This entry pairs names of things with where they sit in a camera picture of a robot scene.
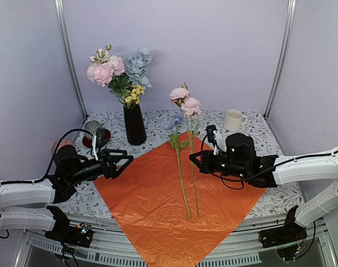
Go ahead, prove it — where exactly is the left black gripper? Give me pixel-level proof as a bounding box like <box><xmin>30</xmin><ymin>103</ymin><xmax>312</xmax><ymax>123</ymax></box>
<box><xmin>68</xmin><ymin>149</ymin><xmax>134</xmax><ymax>185</ymax></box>

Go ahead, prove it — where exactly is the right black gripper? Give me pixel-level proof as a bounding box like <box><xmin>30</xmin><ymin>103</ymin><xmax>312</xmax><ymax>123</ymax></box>
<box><xmin>190</xmin><ymin>150</ymin><xmax>248</xmax><ymax>180</ymax></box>

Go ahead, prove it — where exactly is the pale blue poppy stem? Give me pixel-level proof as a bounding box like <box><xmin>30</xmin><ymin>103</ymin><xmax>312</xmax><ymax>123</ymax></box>
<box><xmin>167</xmin><ymin>115</ymin><xmax>192</xmax><ymax>219</ymax></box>

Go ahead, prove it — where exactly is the orange yellow wrapping paper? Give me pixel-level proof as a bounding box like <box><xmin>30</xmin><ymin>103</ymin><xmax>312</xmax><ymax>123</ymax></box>
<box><xmin>95</xmin><ymin>143</ymin><xmax>265</xmax><ymax>266</ymax></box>

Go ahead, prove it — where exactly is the yellow artificial flower sprig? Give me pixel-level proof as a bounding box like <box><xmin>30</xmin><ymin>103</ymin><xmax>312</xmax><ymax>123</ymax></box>
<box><xmin>124</xmin><ymin>85</ymin><xmax>145</xmax><ymax>108</ymax></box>

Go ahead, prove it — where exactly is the large pink rose stem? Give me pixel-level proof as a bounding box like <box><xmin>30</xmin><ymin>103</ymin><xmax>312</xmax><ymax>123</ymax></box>
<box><xmin>87</xmin><ymin>55</ymin><xmax>132</xmax><ymax>105</ymax></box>

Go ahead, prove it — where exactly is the blue artificial flower stem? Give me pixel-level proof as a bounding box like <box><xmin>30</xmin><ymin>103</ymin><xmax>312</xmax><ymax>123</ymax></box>
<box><xmin>126</xmin><ymin>46</ymin><xmax>153</xmax><ymax>90</ymax></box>

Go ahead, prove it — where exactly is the white artificial flower stem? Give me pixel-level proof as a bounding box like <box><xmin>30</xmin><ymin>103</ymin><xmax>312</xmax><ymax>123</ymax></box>
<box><xmin>89</xmin><ymin>43</ymin><xmax>112</xmax><ymax>64</ymax></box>

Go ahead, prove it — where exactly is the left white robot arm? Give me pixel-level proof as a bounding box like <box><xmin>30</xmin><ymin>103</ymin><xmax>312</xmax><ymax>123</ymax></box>
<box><xmin>0</xmin><ymin>145</ymin><xmax>133</xmax><ymax>241</ymax></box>

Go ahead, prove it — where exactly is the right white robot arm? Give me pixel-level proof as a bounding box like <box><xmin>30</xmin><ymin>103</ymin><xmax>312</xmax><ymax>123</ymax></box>
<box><xmin>189</xmin><ymin>133</ymin><xmax>338</xmax><ymax>243</ymax></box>

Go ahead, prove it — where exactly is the tall black vase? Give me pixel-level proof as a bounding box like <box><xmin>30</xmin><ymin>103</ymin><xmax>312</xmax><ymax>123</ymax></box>
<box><xmin>123</xmin><ymin>105</ymin><xmax>147</xmax><ymax>146</ymax></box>

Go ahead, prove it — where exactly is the red round coaster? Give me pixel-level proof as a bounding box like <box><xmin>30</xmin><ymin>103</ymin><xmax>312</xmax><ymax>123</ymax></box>
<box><xmin>82</xmin><ymin>129</ymin><xmax>111</xmax><ymax>149</ymax></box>

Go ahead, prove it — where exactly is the striped ceramic cup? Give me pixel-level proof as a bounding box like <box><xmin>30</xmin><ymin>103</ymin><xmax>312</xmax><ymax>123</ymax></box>
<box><xmin>84</xmin><ymin>120</ymin><xmax>101</xmax><ymax>140</ymax></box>

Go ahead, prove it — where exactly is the white ceramic mug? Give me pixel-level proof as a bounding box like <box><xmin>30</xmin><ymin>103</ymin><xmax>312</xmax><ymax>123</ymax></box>
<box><xmin>223</xmin><ymin>110</ymin><xmax>247</xmax><ymax>132</ymax></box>

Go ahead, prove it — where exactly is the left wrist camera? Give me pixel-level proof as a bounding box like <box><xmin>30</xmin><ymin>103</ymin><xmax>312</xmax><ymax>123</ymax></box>
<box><xmin>91</xmin><ymin>128</ymin><xmax>105</xmax><ymax>161</ymax></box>

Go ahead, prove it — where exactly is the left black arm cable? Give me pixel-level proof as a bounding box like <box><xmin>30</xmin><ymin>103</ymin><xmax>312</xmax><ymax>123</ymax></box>
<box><xmin>0</xmin><ymin>128</ymin><xmax>96</xmax><ymax>186</ymax></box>

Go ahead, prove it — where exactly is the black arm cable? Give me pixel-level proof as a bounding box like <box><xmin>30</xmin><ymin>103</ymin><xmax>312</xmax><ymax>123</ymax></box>
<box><xmin>199</xmin><ymin>133</ymin><xmax>338</xmax><ymax>190</ymax></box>
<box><xmin>0</xmin><ymin>128</ymin><xmax>96</xmax><ymax>186</ymax></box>

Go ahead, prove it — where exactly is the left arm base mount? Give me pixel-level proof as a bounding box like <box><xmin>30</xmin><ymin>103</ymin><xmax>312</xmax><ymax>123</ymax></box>
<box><xmin>44</xmin><ymin>206</ymin><xmax>93</xmax><ymax>248</ymax></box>

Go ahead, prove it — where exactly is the aluminium front rail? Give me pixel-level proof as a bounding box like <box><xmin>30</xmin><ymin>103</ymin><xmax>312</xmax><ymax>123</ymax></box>
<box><xmin>16</xmin><ymin>215</ymin><xmax>338</xmax><ymax>266</ymax></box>

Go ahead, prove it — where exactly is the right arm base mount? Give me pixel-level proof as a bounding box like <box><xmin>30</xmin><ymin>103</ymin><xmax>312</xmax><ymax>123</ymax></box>
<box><xmin>259</xmin><ymin>206</ymin><xmax>307</xmax><ymax>248</ymax></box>

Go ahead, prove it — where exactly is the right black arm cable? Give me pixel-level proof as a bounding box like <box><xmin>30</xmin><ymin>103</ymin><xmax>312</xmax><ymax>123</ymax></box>
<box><xmin>199</xmin><ymin>133</ymin><xmax>338</xmax><ymax>190</ymax></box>

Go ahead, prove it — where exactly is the left aluminium frame post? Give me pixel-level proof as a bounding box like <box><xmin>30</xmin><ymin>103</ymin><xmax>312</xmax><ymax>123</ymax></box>
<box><xmin>54</xmin><ymin>0</ymin><xmax>88</xmax><ymax>118</ymax></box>

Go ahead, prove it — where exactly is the aluminium frame post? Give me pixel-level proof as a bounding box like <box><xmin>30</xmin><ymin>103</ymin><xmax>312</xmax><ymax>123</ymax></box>
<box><xmin>264</xmin><ymin>0</ymin><xmax>297</xmax><ymax>121</ymax></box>
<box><xmin>54</xmin><ymin>0</ymin><xmax>88</xmax><ymax>118</ymax></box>

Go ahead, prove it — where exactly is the right aluminium frame post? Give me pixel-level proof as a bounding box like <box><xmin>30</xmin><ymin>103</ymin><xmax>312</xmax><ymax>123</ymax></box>
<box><xmin>264</xmin><ymin>0</ymin><xmax>297</xmax><ymax>121</ymax></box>

